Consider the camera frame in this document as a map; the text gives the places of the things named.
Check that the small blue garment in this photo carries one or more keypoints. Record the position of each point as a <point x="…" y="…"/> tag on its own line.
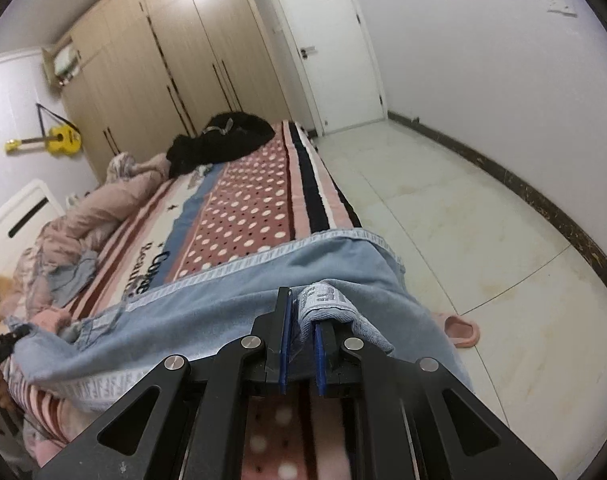
<point x="66" y="282"/>

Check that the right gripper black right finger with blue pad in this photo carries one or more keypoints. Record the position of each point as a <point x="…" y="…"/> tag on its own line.
<point x="413" y="420"/>

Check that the pink crumpled duvet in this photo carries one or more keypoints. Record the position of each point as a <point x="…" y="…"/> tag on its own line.
<point x="87" y="225"/>

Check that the patterned pink bed blanket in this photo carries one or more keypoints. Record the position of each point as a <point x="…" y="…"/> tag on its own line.
<point x="196" y="222"/>

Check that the black clothing pile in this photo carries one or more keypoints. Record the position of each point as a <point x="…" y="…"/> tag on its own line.
<point x="226" y="137"/>

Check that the white room door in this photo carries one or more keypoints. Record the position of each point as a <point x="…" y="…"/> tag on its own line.
<point x="335" y="62"/>

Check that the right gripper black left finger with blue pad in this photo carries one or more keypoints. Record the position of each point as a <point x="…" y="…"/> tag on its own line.
<point x="185" y="419"/>

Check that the light blue denim pants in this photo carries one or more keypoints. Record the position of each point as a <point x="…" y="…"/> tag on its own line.
<point x="196" y="316"/>

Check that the beige wooden wardrobe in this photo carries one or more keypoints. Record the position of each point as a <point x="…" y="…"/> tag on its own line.
<point x="154" y="69"/>

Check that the white bed headboard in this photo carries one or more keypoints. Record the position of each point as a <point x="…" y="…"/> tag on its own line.
<point x="21" y="220"/>

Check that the pink slipper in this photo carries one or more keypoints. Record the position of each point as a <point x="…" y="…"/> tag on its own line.
<point x="461" y="332"/>

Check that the yellow toy guitar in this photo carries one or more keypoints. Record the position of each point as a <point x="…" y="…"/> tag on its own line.
<point x="63" y="140"/>

